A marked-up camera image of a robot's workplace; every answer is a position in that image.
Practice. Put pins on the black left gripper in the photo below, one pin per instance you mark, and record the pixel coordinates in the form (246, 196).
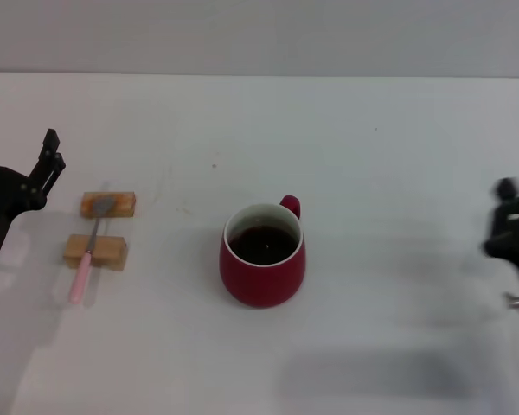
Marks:
(4, 194)

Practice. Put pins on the orange stained wooden block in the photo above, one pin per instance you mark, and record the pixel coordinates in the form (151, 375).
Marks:
(123, 205)

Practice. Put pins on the plain wooden block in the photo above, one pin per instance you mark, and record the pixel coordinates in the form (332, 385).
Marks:
(110, 253)

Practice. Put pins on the red ceramic mug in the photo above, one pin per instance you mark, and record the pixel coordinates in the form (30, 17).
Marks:
(261, 285)

